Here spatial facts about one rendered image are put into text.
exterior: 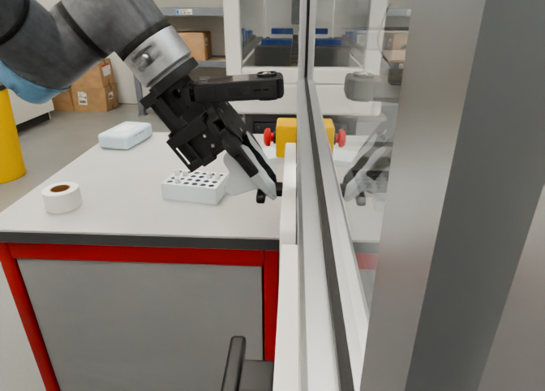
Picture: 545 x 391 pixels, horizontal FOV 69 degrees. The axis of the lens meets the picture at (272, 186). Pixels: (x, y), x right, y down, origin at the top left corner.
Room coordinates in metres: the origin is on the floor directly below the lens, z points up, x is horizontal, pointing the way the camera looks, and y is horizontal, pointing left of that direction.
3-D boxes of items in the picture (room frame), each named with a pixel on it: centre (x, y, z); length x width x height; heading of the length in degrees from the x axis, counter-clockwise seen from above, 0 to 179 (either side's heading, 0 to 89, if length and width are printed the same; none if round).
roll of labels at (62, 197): (0.73, 0.44, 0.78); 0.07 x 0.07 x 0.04
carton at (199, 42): (4.49, 0.89, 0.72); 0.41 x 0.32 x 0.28; 83
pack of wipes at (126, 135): (1.15, 0.44, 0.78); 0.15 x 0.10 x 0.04; 167
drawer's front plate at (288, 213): (0.51, -0.02, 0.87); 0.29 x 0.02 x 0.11; 177
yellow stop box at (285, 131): (0.84, -0.03, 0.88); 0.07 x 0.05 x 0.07; 177
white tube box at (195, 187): (0.79, 0.17, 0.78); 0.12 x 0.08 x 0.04; 77
